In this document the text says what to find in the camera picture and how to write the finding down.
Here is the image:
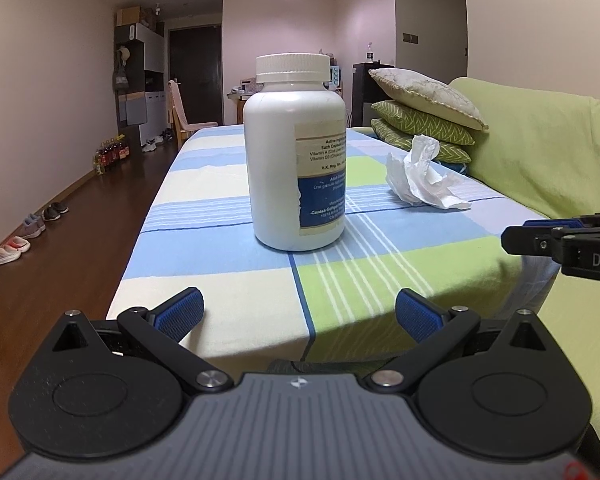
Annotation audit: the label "green patterned lower pillow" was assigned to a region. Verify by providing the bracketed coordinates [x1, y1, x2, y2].
[372, 119, 471, 165]

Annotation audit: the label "green covered sofa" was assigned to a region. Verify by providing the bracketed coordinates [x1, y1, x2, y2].
[352, 76, 600, 456]

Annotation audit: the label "dark entrance door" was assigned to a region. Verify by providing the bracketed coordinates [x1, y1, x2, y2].
[169, 25, 223, 125]

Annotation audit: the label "dark shoes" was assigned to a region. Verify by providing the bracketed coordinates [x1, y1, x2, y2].
[41, 202, 69, 222]

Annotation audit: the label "cluttered wooden side table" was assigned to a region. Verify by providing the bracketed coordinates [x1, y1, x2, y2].
[226, 77, 345, 126]

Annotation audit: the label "grey sneakers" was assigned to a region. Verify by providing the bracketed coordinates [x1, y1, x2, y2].
[19, 214, 46, 240]

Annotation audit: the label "blue toaster oven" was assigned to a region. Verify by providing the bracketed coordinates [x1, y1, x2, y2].
[329, 65, 341, 88]

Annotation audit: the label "green patterned middle pillow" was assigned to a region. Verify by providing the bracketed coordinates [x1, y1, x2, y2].
[372, 101, 475, 146]

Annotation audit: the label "wooden chair with cushion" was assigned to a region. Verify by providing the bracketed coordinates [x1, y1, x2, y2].
[168, 79, 219, 148]

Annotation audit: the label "group of sauce bottles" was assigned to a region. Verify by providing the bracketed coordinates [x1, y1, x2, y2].
[93, 134, 130, 174]

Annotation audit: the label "black mini fridge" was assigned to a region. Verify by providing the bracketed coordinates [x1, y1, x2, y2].
[350, 62, 392, 127]

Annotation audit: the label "green patterned pillow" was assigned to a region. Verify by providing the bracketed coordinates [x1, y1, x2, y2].
[372, 101, 475, 146]
[372, 119, 471, 165]

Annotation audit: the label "white pill bottle blue label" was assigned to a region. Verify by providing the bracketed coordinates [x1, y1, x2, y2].
[244, 53, 347, 252]

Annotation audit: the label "white paper towel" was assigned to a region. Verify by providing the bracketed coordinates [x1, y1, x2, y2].
[386, 148, 470, 210]

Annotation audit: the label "tall black white cabinet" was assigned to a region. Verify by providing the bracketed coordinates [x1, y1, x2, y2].
[114, 6, 168, 150]

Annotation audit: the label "beige embroidered top pillow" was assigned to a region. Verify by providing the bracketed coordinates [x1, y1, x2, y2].
[368, 67, 489, 131]

